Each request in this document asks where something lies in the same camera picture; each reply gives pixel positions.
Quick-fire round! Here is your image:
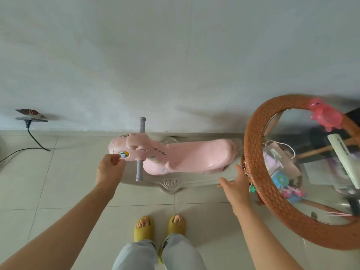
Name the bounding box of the person's left hand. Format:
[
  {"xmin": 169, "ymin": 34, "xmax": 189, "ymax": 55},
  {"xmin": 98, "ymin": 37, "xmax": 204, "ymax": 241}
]
[{"xmin": 95, "ymin": 153, "xmax": 127, "ymax": 194}]

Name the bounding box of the person's right hand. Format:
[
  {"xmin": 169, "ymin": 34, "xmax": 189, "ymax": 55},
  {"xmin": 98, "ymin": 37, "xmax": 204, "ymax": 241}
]
[{"xmin": 217, "ymin": 164, "xmax": 253, "ymax": 218}]

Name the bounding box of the small pink toy figure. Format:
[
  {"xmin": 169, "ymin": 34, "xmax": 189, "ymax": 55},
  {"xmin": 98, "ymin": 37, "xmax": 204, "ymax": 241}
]
[{"xmin": 281, "ymin": 185, "xmax": 306, "ymax": 204}]

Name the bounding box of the pink rocking animal toy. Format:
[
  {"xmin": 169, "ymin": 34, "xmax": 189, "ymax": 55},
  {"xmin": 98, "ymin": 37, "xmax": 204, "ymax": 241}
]
[{"xmin": 108, "ymin": 117, "xmax": 245, "ymax": 195}]

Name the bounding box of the pink turtle toy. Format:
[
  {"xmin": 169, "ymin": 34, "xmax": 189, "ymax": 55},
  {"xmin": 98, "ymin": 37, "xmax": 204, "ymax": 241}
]
[{"xmin": 306, "ymin": 97, "xmax": 344, "ymax": 132}]

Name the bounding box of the person's right forearm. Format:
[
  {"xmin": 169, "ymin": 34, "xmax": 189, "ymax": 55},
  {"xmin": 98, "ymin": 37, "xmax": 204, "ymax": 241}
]
[{"xmin": 233, "ymin": 205, "xmax": 304, "ymax": 270}]

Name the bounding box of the person's left forearm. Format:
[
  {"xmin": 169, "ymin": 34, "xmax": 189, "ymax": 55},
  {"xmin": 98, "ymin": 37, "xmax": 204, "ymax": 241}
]
[{"xmin": 0, "ymin": 185, "xmax": 119, "ymax": 270}]

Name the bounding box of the person's left yellow slipper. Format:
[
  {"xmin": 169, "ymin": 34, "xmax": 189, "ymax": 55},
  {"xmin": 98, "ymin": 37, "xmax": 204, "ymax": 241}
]
[{"xmin": 133, "ymin": 216, "xmax": 155, "ymax": 243}]

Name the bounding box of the person's left leg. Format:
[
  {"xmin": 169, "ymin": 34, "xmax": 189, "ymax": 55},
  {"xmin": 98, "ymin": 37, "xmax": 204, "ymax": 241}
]
[{"xmin": 112, "ymin": 240, "xmax": 158, "ymax": 270}]

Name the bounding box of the pale pink box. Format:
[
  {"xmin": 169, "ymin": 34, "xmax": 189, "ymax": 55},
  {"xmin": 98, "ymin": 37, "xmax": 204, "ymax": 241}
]
[{"xmin": 264, "ymin": 144, "xmax": 302, "ymax": 180}]

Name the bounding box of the round rattan glass table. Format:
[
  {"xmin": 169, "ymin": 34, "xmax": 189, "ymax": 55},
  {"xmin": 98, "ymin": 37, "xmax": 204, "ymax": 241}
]
[{"xmin": 240, "ymin": 94, "xmax": 360, "ymax": 251}]

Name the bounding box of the white remote control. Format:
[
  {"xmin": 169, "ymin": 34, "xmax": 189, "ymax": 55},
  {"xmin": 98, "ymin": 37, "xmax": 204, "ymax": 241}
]
[{"xmin": 327, "ymin": 133, "xmax": 360, "ymax": 190}]

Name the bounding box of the white cable bundle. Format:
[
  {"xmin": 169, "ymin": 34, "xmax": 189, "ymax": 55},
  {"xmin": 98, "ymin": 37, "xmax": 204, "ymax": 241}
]
[{"xmin": 263, "ymin": 140, "xmax": 296, "ymax": 167}]

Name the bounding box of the black power cable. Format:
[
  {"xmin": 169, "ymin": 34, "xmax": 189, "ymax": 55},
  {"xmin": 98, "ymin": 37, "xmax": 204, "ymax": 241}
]
[{"xmin": 0, "ymin": 120, "xmax": 51, "ymax": 164}]

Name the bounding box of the wall power socket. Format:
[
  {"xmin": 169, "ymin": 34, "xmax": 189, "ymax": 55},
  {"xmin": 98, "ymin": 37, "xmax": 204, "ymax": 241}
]
[{"xmin": 15, "ymin": 108, "xmax": 49, "ymax": 123}]

